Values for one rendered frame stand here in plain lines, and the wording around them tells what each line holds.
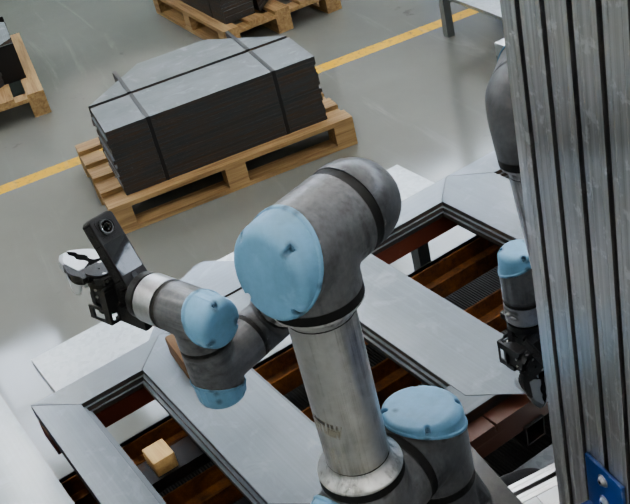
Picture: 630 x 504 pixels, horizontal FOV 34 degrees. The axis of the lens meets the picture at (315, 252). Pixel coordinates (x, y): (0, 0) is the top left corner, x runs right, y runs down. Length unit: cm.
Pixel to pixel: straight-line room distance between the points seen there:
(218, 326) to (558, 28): 65
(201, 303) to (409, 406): 33
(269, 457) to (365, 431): 78
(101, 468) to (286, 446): 39
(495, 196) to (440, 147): 208
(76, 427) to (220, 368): 89
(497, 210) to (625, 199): 162
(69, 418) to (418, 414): 109
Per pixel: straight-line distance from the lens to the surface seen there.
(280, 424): 214
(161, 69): 509
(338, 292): 116
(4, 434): 240
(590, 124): 104
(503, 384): 212
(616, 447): 129
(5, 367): 419
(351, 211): 116
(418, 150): 478
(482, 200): 270
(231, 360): 149
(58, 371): 269
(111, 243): 154
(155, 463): 222
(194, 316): 142
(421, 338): 227
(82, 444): 228
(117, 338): 272
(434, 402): 148
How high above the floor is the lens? 225
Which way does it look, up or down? 32 degrees down
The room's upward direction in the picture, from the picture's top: 14 degrees counter-clockwise
